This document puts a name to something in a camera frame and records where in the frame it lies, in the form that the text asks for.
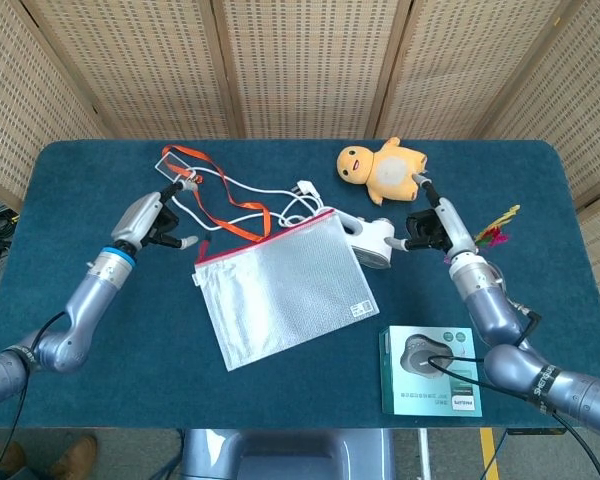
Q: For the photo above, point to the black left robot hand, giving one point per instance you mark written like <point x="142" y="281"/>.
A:
<point x="137" y="217"/>

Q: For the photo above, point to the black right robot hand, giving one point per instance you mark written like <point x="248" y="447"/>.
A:
<point x="452" y="225"/>

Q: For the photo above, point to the clear mesh zipper pouch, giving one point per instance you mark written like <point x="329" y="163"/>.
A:
<point x="280" y="290"/>

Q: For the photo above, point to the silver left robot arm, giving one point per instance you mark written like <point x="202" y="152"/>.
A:
<point x="90" y="300"/>

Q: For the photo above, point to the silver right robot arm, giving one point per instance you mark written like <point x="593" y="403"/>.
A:
<point x="495" y="320"/>

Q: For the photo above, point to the colourful feather shuttlecock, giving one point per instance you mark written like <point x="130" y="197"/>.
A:
<point x="495" y="235"/>

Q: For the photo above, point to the clear plastic badge holder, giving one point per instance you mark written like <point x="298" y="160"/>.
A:
<point x="172" y="165"/>

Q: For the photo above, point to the white handheld garment steamer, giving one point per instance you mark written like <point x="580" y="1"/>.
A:
<point x="375" y="240"/>

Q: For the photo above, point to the yellow plush toy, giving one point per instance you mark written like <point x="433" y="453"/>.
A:
<point x="390" y="170"/>

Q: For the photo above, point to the teal Philips product box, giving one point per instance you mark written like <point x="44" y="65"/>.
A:
<point x="430" y="395"/>

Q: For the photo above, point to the woven folding screen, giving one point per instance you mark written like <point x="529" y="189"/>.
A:
<point x="305" y="65"/>

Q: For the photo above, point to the brown shoe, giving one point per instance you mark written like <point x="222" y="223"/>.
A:
<point x="75" y="455"/>
<point x="10" y="457"/>

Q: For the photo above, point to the grey robot torso base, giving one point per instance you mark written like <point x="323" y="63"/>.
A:
<point x="280" y="455"/>

